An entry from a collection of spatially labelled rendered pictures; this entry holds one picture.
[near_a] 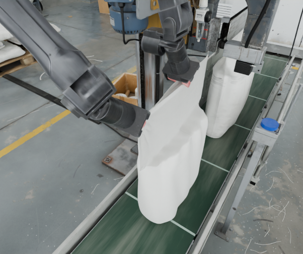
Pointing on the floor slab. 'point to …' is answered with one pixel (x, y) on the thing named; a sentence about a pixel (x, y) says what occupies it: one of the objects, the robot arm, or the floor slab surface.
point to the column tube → (149, 76)
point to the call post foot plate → (222, 233)
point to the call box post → (243, 185)
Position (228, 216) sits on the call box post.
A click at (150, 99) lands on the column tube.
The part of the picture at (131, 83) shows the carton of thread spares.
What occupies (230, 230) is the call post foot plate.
